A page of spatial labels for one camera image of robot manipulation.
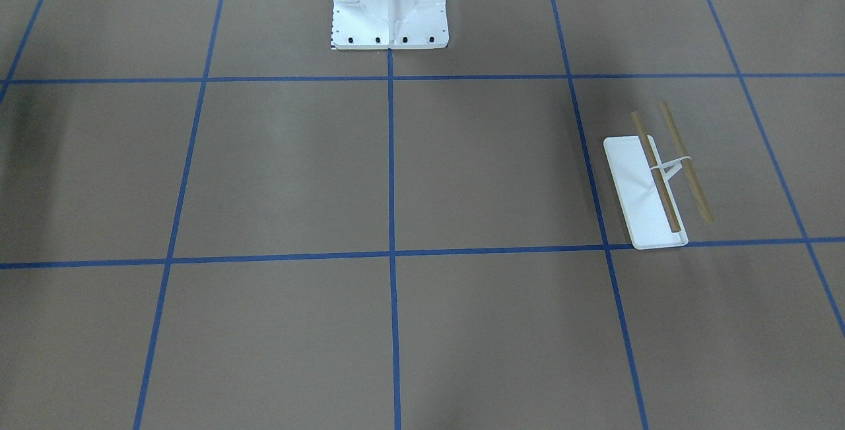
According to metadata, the white towel rack base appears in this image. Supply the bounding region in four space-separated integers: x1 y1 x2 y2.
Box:
603 135 689 250

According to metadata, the wooden rack rod far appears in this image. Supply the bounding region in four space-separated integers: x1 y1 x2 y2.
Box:
659 101 716 223

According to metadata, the wooden rack rod near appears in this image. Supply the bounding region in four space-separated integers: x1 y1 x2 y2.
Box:
630 111 680 233

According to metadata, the wooden rack rod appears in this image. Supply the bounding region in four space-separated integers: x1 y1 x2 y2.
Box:
630 111 680 233
659 101 716 223

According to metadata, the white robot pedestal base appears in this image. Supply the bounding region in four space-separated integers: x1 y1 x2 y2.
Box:
330 0 450 50

